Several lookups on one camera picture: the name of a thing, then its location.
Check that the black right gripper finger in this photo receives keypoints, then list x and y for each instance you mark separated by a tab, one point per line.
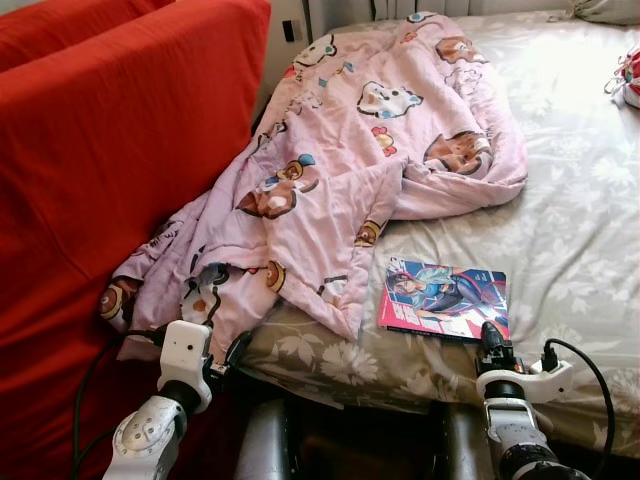
491	331

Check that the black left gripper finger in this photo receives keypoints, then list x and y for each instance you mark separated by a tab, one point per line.
240	349

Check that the colourful comic book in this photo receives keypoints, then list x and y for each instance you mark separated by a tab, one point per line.
440	295

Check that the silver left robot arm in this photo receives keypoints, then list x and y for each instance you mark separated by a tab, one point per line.
150	440

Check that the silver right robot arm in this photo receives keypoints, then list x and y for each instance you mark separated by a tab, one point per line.
515	430

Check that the silver robot left leg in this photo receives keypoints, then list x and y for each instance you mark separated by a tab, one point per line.
265	440

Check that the silver robot leg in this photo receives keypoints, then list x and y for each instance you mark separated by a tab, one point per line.
265	440
452	440

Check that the silver robot right leg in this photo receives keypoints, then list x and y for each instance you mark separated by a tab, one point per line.
452	440

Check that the beige floral bed sheet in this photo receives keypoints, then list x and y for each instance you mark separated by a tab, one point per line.
570	200

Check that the red fabric cushion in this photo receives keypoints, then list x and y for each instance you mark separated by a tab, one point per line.
100	200
50	25

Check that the pink cartoon print blanket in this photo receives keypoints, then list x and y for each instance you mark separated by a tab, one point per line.
380	130

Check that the red white blue star bolster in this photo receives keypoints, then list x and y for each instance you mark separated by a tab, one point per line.
632	80

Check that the grey striped curtain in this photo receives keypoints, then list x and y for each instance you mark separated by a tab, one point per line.
390	8

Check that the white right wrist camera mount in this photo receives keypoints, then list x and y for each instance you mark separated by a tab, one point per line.
525	380

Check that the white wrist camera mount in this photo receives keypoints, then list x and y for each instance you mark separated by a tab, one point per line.
525	380
185	350

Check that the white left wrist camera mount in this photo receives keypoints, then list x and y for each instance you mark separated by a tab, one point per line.
185	350

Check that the black wall socket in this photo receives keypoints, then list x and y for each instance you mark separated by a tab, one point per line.
290	30

